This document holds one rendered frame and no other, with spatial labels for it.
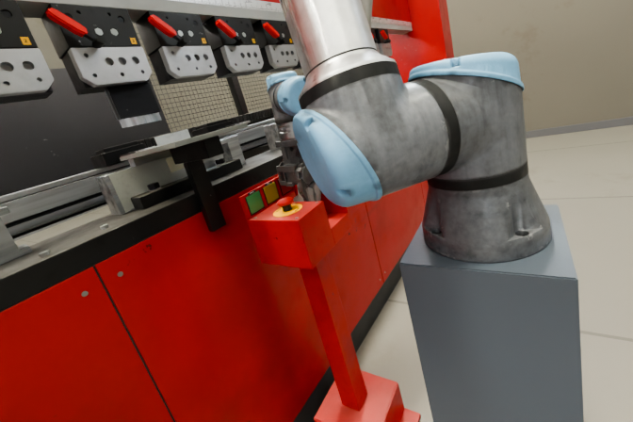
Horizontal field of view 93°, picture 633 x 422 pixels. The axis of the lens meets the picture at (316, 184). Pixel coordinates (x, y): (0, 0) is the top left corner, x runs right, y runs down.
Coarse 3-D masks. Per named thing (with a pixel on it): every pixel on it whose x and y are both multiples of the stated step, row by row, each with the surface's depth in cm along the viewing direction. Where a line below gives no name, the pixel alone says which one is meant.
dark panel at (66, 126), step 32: (64, 96) 103; (96, 96) 111; (0, 128) 91; (32, 128) 97; (64, 128) 103; (96, 128) 110; (128, 128) 119; (160, 128) 129; (0, 160) 91; (32, 160) 96; (64, 160) 103; (0, 192) 90
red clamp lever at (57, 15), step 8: (48, 8) 57; (48, 16) 57; (56, 16) 57; (64, 16) 58; (64, 24) 59; (72, 24) 59; (80, 24) 60; (80, 32) 60; (88, 32) 61; (96, 40) 62; (104, 40) 63
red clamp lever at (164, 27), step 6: (150, 18) 72; (156, 18) 72; (156, 24) 73; (162, 24) 73; (168, 24) 75; (162, 30) 74; (168, 30) 74; (174, 30) 76; (174, 36) 76; (180, 42) 78; (186, 42) 77
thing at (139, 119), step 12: (144, 84) 76; (108, 96) 70; (120, 96) 71; (132, 96) 74; (144, 96) 76; (120, 108) 71; (132, 108) 73; (144, 108) 76; (156, 108) 78; (120, 120) 72; (132, 120) 74; (144, 120) 76; (156, 120) 79
